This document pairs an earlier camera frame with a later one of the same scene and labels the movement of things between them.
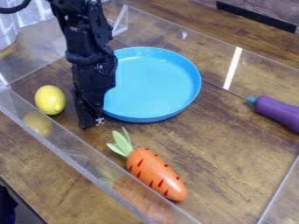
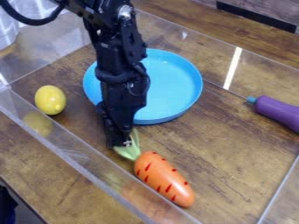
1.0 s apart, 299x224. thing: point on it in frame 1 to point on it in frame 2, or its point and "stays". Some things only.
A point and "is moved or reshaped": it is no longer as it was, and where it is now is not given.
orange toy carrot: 149,166 is moved or reshaped
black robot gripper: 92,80 to 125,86
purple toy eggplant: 276,110 stays
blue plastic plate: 156,85 stays
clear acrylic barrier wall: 130,192 stays
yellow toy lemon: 49,100 stays
